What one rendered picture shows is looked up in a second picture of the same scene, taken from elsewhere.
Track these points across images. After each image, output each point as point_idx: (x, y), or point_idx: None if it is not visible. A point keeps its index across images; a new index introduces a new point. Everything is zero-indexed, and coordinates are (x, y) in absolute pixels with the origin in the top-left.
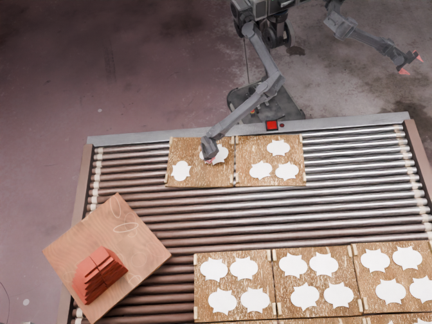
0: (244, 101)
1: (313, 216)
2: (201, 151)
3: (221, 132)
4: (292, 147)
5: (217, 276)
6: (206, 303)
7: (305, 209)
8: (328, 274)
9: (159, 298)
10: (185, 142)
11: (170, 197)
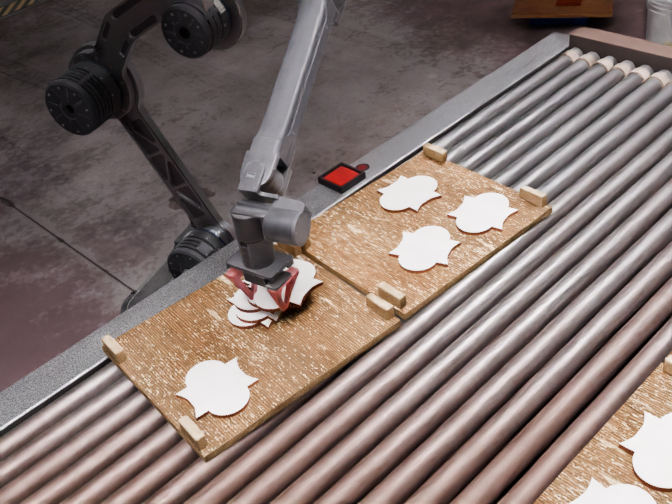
0: (288, 45)
1: (645, 245)
2: (228, 312)
3: (282, 157)
4: (436, 176)
5: None
6: None
7: (611, 248)
8: None
9: None
10: (159, 328)
11: (249, 475)
